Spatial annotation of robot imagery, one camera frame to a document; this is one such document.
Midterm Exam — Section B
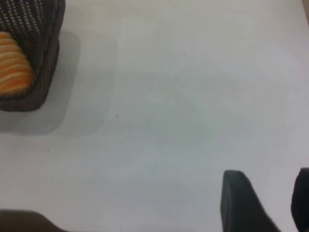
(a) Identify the dark brown woven basket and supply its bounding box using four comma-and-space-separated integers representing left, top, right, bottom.
0, 0, 66, 113

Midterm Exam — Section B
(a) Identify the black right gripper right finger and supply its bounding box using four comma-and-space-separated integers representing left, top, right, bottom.
290, 167, 309, 232

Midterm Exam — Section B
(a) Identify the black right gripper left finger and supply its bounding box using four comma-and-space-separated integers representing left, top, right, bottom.
220, 170, 282, 232

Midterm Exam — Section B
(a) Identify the ridged golden bread roll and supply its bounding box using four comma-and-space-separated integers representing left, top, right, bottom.
0, 31, 35, 95

